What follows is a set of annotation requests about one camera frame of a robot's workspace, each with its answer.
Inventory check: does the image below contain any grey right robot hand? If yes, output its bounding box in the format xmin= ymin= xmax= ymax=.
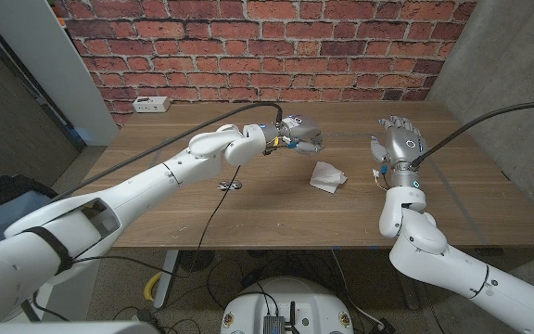
xmin=370 ymin=115 xmax=428 ymax=189

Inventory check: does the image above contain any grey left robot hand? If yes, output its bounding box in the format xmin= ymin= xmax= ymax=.
xmin=260 ymin=115 xmax=324 ymax=156

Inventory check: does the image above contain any white tissue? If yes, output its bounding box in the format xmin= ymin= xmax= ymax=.
xmin=309 ymin=161 xmax=349 ymax=195

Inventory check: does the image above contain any red brick print backdrop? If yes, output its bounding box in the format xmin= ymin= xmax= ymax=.
xmin=51 ymin=0 xmax=479 ymax=129

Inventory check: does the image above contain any white power strip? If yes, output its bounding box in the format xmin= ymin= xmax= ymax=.
xmin=132 ymin=96 xmax=172 ymax=114

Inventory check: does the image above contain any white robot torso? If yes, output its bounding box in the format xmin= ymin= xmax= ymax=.
xmin=220 ymin=276 xmax=355 ymax=334

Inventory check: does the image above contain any grey electronics box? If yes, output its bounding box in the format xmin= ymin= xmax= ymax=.
xmin=262 ymin=315 xmax=286 ymax=334

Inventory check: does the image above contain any white table leg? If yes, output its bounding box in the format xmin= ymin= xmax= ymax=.
xmin=153 ymin=250 xmax=180 ymax=308

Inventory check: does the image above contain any black bag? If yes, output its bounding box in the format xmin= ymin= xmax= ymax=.
xmin=0 ymin=174 xmax=60 ymax=219

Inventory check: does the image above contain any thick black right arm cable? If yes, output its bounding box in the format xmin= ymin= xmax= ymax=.
xmin=410 ymin=100 xmax=534 ymax=169

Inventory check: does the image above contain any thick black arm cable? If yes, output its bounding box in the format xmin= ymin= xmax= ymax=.
xmin=48 ymin=102 xmax=285 ymax=205
xmin=410 ymin=100 xmax=534 ymax=169

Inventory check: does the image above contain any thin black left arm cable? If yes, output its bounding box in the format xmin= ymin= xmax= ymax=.
xmin=192 ymin=165 xmax=243 ymax=270

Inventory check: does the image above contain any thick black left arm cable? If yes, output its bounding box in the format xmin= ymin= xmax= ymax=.
xmin=48 ymin=102 xmax=285 ymax=205

